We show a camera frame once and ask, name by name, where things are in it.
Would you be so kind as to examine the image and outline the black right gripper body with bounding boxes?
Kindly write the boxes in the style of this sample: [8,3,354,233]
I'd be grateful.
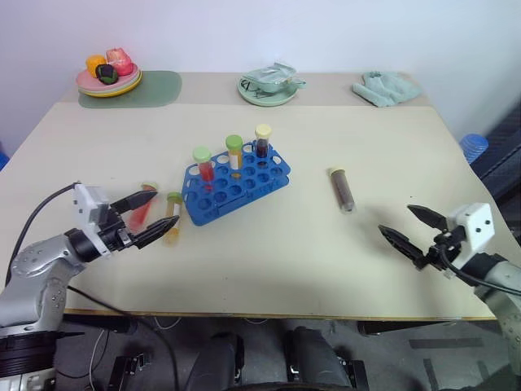
[424,225,467,273]

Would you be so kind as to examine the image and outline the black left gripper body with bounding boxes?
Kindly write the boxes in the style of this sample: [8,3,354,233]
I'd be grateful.
[97,209,140,255]

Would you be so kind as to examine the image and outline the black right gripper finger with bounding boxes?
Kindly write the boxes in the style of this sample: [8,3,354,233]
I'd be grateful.
[378,224,429,270]
[407,204,447,235]

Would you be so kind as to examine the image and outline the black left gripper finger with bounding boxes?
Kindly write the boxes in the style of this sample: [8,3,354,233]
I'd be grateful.
[131,215,181,251]
[110,191,158,213]

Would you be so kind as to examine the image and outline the red tube without green cap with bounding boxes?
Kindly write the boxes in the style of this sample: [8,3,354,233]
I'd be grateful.
[128,182,160,229]

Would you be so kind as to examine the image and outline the yellow tube with green cap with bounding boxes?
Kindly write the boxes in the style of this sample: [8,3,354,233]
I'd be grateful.
[162,191,184,247]

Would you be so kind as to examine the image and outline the brown tube with cream cap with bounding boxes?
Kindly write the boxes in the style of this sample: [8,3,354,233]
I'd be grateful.
[326,165,357,214]

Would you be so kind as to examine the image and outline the red tube with green cap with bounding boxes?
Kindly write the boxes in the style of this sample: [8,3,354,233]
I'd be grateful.
[192,147,216,193]

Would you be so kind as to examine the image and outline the blue test tube rack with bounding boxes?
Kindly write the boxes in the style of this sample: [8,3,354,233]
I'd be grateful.
[182,140,293,227]

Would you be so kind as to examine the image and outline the labelled orange tube green cap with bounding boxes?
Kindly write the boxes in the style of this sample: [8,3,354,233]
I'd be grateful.
[225,134,245,179]

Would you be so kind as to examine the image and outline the dark tube with yellow cap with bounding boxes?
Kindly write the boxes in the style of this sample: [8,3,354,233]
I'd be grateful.
[254,124,274,169]

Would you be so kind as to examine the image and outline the blue ribbed container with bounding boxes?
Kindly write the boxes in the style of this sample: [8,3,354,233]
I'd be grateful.
[459,133,489,165]

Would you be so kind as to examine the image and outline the green placemat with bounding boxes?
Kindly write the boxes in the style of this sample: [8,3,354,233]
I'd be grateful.
[77,70,183,110]

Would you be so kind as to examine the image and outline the pink plate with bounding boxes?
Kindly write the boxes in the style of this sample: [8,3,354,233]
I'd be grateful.
[76,66,140,92]

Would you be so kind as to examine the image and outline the dark toy ball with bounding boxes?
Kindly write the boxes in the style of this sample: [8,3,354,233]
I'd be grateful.
[94,64,120,85]

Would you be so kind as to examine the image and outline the light green cloth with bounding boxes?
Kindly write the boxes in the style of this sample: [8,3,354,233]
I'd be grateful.
[352,71,422,108]

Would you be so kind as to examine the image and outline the pink toy fruit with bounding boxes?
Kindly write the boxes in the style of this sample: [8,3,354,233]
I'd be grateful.
[105,46,135,77]

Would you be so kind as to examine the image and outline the orange toy fruit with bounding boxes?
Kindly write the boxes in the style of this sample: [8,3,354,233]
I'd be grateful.
[85,54,108,77]

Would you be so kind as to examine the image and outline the black eyeglasses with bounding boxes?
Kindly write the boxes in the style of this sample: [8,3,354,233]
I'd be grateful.
[240,79,266,101]

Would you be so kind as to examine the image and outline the mint green plate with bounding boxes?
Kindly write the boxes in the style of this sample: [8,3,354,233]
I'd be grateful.
[238,75,300,108]

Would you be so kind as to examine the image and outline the silver green foil bag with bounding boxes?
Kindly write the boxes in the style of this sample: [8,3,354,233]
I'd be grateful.
[243,61,299,93]

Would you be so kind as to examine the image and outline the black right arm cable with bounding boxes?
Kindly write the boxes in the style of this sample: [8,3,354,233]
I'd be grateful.
[440,247,521,295]

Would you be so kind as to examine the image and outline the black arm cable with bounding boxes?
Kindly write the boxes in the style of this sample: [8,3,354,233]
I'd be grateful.
[4,182,81,286]
[440,247,521,295]

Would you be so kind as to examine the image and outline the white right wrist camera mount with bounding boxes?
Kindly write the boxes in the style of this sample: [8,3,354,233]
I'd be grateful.
[445,202,496,270]

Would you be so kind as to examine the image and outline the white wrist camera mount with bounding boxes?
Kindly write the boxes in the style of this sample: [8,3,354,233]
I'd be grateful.
[445,202,496,270]
[71,182,112,257]

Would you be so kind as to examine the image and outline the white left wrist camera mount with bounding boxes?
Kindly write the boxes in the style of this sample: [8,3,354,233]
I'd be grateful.
[71,182,112,257]

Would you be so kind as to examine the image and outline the black cable under table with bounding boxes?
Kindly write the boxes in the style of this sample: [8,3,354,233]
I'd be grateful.
[66,286,181,391]

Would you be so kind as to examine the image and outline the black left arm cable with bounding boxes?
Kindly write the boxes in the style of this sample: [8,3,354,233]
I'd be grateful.
[4,182,81,286]

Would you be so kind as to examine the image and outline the thin white cable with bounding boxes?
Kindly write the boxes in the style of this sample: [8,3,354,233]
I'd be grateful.
[88,315,182,391]

